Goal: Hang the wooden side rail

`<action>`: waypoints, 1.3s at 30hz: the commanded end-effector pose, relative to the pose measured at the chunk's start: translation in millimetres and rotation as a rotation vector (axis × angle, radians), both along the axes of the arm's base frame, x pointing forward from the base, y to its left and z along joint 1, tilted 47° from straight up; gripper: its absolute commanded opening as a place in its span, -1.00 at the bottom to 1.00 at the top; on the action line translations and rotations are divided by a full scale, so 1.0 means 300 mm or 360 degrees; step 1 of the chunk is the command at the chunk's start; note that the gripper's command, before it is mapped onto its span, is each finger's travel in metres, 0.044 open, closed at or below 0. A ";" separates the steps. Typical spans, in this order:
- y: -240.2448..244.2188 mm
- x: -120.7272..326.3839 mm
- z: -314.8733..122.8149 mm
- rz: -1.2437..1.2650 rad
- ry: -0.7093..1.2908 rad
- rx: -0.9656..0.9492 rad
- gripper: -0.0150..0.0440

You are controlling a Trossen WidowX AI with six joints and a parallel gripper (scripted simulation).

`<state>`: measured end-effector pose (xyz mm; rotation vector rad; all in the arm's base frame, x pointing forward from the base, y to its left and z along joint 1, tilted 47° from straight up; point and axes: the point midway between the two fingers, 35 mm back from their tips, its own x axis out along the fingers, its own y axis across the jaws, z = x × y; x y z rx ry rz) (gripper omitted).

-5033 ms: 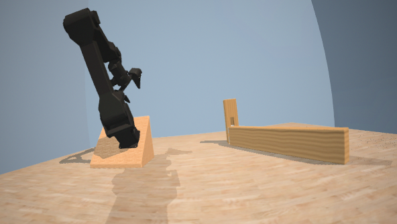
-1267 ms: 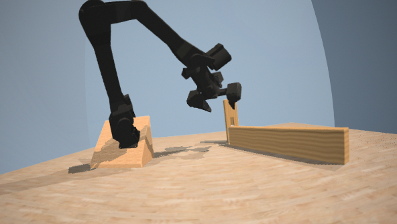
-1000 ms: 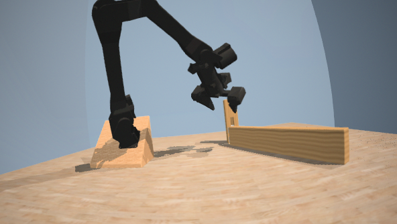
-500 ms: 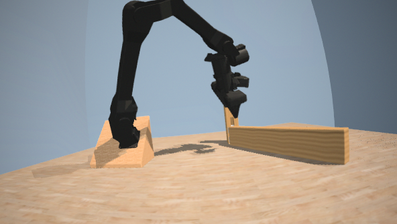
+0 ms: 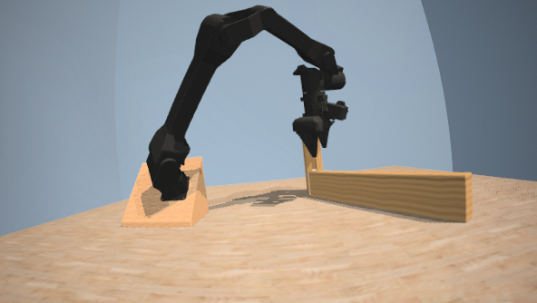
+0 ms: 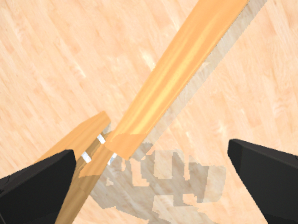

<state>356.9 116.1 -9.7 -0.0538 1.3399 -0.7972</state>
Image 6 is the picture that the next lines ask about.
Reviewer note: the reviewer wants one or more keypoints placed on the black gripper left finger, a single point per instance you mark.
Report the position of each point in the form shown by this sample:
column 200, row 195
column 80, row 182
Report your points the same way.
column 34, row 195

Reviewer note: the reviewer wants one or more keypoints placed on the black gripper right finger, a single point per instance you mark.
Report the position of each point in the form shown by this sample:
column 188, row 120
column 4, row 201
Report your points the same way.
column 270, row 176

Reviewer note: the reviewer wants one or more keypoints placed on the wooden post with slot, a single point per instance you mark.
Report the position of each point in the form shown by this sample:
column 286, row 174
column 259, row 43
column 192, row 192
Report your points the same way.
column 87, row 142

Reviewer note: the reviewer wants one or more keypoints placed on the wooden board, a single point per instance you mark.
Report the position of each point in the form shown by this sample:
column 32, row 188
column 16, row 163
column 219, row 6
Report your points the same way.
column 188, row 49

